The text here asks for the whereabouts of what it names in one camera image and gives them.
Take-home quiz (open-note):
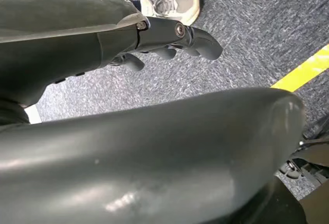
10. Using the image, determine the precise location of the white flat object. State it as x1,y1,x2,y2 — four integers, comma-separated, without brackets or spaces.
24,104,42,125

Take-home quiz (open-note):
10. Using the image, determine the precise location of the yellow floor tape strip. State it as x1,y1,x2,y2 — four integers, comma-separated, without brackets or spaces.
270,44,329,93

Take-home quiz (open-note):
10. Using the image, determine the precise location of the black rounded robot housing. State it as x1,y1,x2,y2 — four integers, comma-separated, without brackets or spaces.
203,176,308,224

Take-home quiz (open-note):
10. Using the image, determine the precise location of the person's beige sneaker with grey panel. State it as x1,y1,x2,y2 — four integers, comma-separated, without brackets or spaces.
140,0,201,27

